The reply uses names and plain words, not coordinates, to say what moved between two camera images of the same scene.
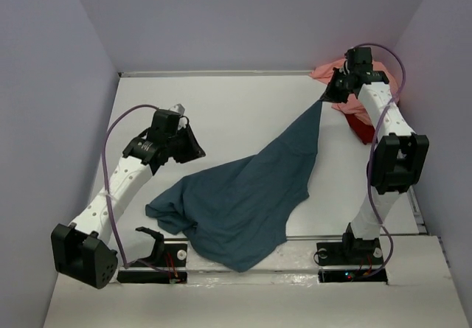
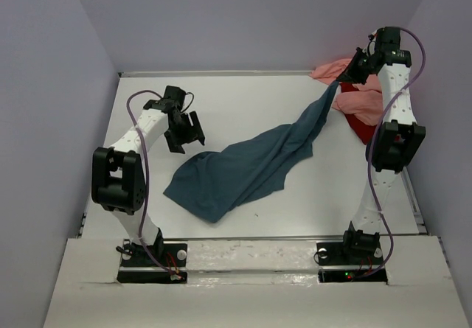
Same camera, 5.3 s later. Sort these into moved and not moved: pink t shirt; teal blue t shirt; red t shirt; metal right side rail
Moved: teal blue t shirt
Not moved: red t shirt; pink t shirt; metal right side rail
